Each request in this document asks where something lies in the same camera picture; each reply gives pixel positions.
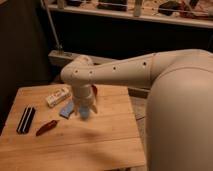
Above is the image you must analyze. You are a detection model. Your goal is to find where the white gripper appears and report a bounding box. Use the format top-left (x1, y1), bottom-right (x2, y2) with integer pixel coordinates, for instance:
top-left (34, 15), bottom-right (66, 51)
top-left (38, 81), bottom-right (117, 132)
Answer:
top-left (71, 85), bottom-right (98, 116)

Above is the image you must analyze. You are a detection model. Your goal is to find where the red object behind arm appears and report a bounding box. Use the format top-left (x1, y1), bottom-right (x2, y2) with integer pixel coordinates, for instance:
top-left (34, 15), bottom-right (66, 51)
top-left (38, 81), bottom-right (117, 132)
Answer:
top-left (92, 85), bottom-right (98, 98)

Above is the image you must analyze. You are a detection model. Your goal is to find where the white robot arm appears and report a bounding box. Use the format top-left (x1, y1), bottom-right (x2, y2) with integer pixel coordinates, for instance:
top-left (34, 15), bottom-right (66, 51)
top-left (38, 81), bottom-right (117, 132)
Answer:
top-left (61, 49), bottom-right (213, 171)

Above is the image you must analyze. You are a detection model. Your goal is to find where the blue sponge block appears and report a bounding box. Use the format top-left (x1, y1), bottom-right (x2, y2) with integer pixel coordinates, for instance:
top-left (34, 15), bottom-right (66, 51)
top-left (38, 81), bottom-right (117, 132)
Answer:
top-left (59, 100), bottom-right (91, 120)

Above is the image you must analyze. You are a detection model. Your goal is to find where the black rectangular case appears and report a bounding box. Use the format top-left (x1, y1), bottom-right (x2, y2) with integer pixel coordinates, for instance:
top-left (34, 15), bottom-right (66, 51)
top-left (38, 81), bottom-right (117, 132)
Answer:
top-left (16, 107), bottom-right (36, 134)

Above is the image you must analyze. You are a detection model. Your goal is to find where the grey metal lamp pole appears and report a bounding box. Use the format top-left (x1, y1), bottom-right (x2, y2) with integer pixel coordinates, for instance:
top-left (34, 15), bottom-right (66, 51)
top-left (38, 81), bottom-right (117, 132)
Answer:
top-left (43, 0), bottom-right (63, 52)

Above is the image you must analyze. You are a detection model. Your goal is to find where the white wooden shelf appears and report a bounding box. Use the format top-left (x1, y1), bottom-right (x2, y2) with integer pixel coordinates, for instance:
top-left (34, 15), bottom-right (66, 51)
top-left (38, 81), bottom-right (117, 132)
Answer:
top-left (44, 0), bottom-right (213, 29)

